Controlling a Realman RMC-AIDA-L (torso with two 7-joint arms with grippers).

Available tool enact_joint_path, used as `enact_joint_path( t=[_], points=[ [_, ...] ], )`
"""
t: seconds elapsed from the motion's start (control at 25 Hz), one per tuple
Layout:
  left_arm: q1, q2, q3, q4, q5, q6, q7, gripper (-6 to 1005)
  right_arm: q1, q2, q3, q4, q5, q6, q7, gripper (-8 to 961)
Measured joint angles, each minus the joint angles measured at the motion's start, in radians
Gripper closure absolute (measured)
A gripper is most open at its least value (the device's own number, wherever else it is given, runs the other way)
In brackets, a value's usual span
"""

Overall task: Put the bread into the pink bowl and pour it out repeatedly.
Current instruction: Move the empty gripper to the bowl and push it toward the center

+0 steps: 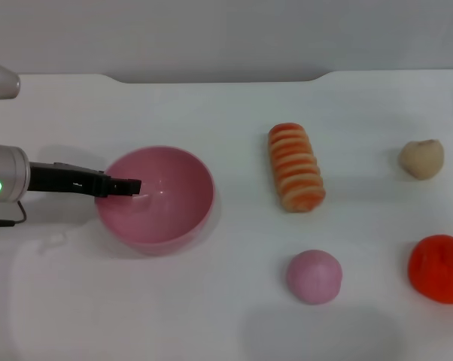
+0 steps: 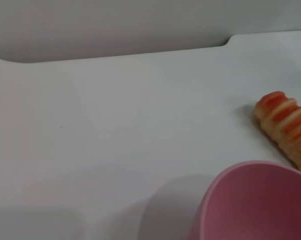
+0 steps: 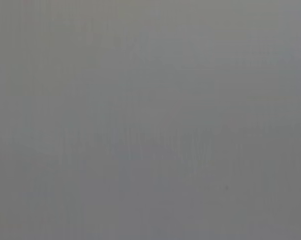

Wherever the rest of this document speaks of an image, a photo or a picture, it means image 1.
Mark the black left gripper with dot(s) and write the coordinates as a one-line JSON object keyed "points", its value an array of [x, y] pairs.
{"points": [[68, 180]]}

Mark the pink plastic bowl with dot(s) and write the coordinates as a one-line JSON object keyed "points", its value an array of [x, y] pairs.
{"points": [[166, 218]]}

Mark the orange striped bread roll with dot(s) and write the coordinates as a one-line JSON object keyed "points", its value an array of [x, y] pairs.
{"points": [[296, 169]]}

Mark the red-orange round bread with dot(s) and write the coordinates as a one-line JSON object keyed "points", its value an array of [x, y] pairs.
{"points": [[439, 269]]}

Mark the pink round bun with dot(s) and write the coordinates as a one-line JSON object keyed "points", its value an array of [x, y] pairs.
{"points": [[314, 276]]}

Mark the beige heart-shaped bun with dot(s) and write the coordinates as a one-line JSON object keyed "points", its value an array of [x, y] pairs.
{"points": [[421, 159]]}

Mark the left wrist camera housing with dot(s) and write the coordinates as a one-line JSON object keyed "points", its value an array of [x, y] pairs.
{"points": [[0, 80]]}

